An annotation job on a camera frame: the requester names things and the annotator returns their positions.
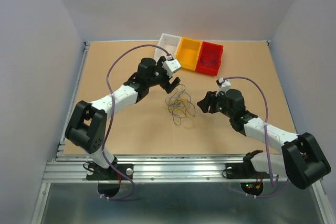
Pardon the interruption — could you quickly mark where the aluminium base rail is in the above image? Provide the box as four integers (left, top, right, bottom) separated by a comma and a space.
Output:
42, 155, 243, 184

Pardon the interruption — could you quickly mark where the wire bundle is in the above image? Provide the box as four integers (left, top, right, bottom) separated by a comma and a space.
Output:
164, 84, 197, 130

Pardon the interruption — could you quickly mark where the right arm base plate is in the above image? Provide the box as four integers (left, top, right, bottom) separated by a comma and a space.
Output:
222, 163, 270, 179

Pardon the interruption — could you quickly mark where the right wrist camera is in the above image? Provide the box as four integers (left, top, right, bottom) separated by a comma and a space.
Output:
215, 78, 231, 96

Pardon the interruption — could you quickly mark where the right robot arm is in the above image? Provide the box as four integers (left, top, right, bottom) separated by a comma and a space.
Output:
197, 89, 331, 189

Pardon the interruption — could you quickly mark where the yellow plastic bin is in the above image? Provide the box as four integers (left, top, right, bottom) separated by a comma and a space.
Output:
176, 37, 202, 71

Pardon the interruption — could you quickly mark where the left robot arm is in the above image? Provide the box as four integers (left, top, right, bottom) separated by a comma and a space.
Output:
65, 56, 181, 179

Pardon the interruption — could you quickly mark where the purple camera cable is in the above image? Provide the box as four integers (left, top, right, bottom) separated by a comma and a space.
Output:
101, 44, 171, 201
225, 76, 289, 199

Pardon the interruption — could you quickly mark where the dark purple wire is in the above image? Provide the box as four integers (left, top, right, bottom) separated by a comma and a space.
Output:
201, 49, 220, 67

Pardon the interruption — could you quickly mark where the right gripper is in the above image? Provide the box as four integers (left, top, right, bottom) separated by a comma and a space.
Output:
195, 88, 233, 119

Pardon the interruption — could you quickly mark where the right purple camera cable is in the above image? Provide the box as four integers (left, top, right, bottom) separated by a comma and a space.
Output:
225, 76, 289, 199

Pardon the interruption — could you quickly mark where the red plastic bin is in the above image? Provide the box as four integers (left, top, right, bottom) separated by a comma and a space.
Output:
195, 41, 224, 76

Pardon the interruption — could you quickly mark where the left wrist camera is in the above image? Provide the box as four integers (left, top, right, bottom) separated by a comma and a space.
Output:
162, 55, 182, 77

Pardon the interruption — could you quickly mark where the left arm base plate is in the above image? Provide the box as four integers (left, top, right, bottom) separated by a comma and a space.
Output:
83, 161, 134, 181

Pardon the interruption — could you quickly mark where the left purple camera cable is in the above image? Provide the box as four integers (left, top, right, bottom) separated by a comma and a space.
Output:
101, 44, 171, 201

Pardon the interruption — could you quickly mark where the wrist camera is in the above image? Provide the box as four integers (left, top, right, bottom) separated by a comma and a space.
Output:
215, 78, 231, 96
162, 55, 182, 77

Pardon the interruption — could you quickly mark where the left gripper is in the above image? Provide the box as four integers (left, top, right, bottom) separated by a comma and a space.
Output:
146, 56, 180, 93

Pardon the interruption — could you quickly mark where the white plastic bin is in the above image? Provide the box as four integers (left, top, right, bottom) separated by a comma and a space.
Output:
153, 33, 182, 61

